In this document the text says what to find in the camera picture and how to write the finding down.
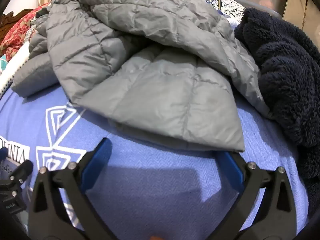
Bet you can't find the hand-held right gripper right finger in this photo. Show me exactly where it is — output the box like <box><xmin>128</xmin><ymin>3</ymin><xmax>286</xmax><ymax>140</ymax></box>
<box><xmin>215</xmin><ymin>151</ymin><xmax>298</xmax><ymax>240</ymax></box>

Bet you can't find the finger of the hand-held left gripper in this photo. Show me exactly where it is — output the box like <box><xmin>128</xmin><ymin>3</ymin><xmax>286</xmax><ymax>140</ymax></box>
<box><xmin>9</xmin><ymin>159</ymin><xmax>34</xmax><ymax>184</ymax></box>

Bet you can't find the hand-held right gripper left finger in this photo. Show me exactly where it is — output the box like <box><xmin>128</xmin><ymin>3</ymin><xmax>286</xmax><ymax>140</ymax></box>
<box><xmin>27</xmin><ymin>137</ymin><xmax>113</xmax><ymax>240</ymax></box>

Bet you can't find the grey puffer jacket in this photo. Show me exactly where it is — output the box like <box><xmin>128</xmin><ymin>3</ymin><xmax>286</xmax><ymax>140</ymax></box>
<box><xmin>11</xmin><ymin>0</ymin><xmax>273</xmax><ymax>153</ymax></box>

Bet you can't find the blue blanket with white print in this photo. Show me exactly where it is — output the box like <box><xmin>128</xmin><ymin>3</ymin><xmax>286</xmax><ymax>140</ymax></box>
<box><xmin>0</xmin><ymin>9</ymin><xmax>313</xmax><ymax>240</ymax></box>

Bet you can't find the white knitted cloth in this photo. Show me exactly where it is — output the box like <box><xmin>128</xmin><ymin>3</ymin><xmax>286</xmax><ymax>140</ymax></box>
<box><xmin>0</xmin><ymin>41</ymin><xmax>33</xmax><ymax>98</ymax></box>

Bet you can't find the teal patterned cloth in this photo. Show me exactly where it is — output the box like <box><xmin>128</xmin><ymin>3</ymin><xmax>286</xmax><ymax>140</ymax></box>
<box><xmin>0</xmin><ymin>54</ymin><xmax>16</xmax><ymax>73</ymax></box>

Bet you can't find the dark navy fleece garment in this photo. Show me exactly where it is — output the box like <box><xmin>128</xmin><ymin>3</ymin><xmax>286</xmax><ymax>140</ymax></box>
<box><xmin>234</xmin><ymin>7</ymin><xmax>320</xmax><ymax>207</ymax></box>

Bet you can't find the red floral quilt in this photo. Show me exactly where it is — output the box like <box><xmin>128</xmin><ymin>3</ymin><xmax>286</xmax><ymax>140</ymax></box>
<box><xmin>0</xmin><ymin>5</ymin><xmax>52</xmax><ymax>57</ymax></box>

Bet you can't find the carved wooden headboard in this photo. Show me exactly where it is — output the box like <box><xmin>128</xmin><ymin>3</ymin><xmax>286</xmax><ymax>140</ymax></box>
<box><xmin>0</xmin><ymin>11</ymin><xmax>22</xmax><ymax>28</ymax></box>

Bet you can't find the blue white patterned pillow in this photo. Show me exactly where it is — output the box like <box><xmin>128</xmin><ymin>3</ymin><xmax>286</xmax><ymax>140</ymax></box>
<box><xmin>179</xmin><ymin>0</ymin><xmax>247</xmax><ymax>23</ymax></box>

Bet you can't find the beige fabric wardrobe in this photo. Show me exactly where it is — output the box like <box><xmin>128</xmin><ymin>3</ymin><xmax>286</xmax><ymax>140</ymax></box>
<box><xmin>282</xmin><ymin>0</ymin><xmax>320</xmax><ymax>39</ymax></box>

